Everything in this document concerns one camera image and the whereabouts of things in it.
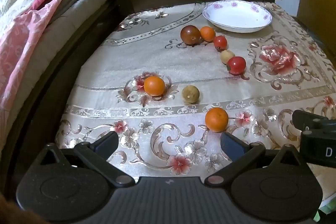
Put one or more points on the white floral-rim plate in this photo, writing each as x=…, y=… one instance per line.
x=236, y=18

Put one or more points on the pale beige longan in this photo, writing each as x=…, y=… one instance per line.
x=226, y=56

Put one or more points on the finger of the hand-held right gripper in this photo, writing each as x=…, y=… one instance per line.
x=312, y=120

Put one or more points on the beige floral tablecloth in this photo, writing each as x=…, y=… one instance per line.
x=157, y=56

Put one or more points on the red cherry tomato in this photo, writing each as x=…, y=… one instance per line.
x=220, y=42
x=237, y=65

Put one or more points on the small orange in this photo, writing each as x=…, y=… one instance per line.
x=216, y=119
x=208, y=33
x=154, y=85

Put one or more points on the olive beige longan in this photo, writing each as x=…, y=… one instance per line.
x=190, y=94

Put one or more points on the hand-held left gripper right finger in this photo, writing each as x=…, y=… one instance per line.
x=231, y=145

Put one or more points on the dark wooden bed frame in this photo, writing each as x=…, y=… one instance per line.
x=52, y=87

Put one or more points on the dark brown-red tomato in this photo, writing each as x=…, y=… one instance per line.
x=190, y=35

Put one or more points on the white fluffy blanket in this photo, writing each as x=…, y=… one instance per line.
x=15, y=1

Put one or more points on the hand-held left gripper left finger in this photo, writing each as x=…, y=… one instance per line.
x=106, y=144

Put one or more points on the pink patterned blanket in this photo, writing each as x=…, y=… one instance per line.
x=23, y=37

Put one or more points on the yellow wooden cabinet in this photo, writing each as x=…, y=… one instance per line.
x=317, y=8

